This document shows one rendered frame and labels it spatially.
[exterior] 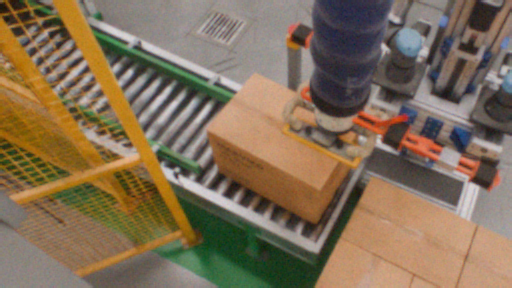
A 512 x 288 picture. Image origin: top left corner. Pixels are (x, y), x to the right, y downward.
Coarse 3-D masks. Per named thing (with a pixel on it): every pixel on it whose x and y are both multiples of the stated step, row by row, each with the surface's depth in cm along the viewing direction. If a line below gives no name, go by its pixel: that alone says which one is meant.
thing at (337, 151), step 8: (304, 120) 186; (288, 128) 184; (304, 128) 184; (312, 128) 182; (288, 136) 183; (296, 136) 182; (304, 136) 182; (312, 136) 182; (304, 144) 182; (312, 144) 181; (320, 144) 180; (336, 144) 179; (344, 144) 181; (352, 144) 182; (320, 152) 181; (328, 152) 179; (336, 152) 179; (344, 152) 179; (344, 160) 178; (352, 160) 178; (360, 160) 179; (352, 168) 178
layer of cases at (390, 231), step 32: (384, 192) 242; (352, 224) 231; (384, 224) 233; (416, 224) 234; (448, 224) 235; (352, 256) 223; (384, 256) 224; (416, 256) 225; (448, 256) 226; (480, 256) 227
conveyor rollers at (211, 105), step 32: (32, 32) 283; (64, 32) 283; (64, 64) 270; (64, 96) 259; (96, 96) 264; (128, 96) 262; (160, 96) 263; (96, 128) 250; (160, 128) 255; (192, 128) 254; (224, 192) 236; (256, 192) 237; (320, 224) 230
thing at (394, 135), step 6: (390, 126) 172; (396, 126) 172; (402, 126) 172; (408, 126) 172; (384, 132) 169; (390, 132) 171; (396, 132) 171; (402, 132) 171; (408, 132) 170; (384, 138) 169; (390, 138) 168; (396, 138) 169; (402, 138) 170; (384, 144) 172; (390, 144) 171; (396, 144) 169; (402, 144) 168; (396, 150) 172
